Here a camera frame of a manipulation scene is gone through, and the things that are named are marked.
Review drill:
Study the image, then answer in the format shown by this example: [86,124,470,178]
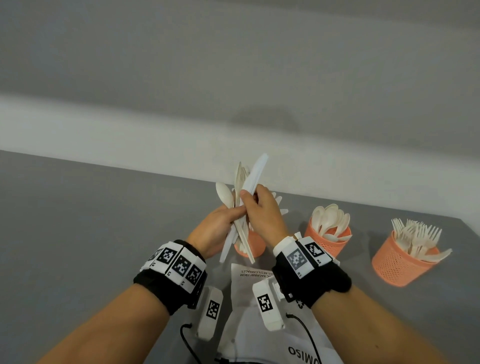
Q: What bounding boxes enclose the black camera cable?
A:
[179,323,204,364]
[286,313,324,364]

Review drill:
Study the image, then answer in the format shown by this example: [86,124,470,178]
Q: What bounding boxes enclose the short white plastic knife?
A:
[219,224,239,264]

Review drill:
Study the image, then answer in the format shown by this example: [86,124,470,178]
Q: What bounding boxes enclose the white plastic spoon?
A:
[215,182,236,209]

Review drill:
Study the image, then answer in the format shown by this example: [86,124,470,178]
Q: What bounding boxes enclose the large orange mesh cup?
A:
[371,230,440,288]

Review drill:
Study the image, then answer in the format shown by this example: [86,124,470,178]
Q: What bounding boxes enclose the long white plastic knife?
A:
[241,152,269,196]

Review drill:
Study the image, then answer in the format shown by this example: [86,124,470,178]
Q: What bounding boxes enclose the clear printed plastic bag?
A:
[215,262,345,364]

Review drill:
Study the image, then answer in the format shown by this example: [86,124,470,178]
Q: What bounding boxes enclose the person's right hand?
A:
[239,184,290,249]

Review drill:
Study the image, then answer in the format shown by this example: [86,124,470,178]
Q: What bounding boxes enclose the black wristband with marker tags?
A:
[271,235,352,310]
[133,240,208,316]

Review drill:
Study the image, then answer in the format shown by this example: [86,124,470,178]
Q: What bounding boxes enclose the small orange mesh cup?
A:
[234,229,267,260]

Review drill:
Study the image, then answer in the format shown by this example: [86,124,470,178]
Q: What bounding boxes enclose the bunch of white plastic forks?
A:
[391,218,453,263]

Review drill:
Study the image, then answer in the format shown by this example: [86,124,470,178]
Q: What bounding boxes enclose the person's left hand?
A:
[186,205,248,260]

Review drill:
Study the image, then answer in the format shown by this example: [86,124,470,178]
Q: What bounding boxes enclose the bunch of white plastic knives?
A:
[270,191,290,217]

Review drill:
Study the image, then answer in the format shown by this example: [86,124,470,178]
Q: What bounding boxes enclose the person's right forearm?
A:
[310,284,452,364]

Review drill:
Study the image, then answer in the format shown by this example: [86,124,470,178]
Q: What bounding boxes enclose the person's left forearm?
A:
[37,283,170,364]

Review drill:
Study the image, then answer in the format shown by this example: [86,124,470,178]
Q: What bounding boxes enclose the white wrist camera with marker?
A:
[251,279,287,333]
[196,286,224,342]

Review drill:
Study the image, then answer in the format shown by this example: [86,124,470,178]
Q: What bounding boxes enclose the bunch of white plastic spoons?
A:
[310,203,353,243]

